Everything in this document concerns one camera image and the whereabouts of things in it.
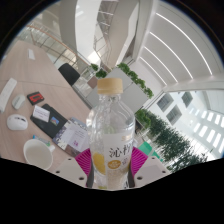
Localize black folder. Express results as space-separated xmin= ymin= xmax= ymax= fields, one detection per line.
xmin=29 ymin=103 xmax=69 ymax=139

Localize white mug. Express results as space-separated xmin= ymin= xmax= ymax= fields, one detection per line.
xmin=22 ymin=138 xmax=56 ymax=172

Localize clear yellow-capped drink bottle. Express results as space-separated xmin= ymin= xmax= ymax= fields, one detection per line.
xmin=85 ymin=77 xmax=136 ymax=191

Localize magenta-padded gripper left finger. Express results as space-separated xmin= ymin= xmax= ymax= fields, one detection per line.
xmin=53 ymin=147 xmax=96 ymax=189

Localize row of tall green plants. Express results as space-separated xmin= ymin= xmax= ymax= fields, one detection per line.
xmin=146 ymin=111 xmax=209 ymax=173

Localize white computer mouse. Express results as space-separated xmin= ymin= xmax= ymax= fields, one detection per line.
xmin=6 ymin=113 xmax=29 ymax=131

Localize brown planter with plants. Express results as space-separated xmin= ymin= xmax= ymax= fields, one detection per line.
xmin=87 ymin=63 xmax=108 ymax=89

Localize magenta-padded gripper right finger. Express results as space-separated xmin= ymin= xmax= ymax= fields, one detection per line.
xmin=129 ymin=146 xmax=173 ymax=188

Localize white paper sheet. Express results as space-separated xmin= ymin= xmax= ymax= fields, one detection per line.
xmin=27 ymin=48 xmax=36 ymax=61

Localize small grey oval device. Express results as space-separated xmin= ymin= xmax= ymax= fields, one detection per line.
xmin=11 ymin=93 xmax=27 ymax=110

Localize white card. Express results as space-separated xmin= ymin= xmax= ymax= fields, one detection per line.
xmin=31 ymin=105 xmax=51 ymax=123

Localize ceiling light strips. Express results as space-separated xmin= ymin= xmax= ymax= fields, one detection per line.
xmin=143 ymin=12 xmax=214 ymax=84

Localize green plants on cabinet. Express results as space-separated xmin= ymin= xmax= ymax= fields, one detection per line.
xmin=116 ymin=62 xmax=155 ymax=99

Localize dark planter with plants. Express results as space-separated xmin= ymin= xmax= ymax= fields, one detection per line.
xmin=134 ymin=108 xmax=152 ymax=130

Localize small red black box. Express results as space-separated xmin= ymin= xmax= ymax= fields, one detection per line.
xmin=26 ymin=91 xmax=45 ymax=106

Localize printed brochure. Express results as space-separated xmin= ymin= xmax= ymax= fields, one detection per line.
xmin=52 ymin=117 xmax=91 ymax=158

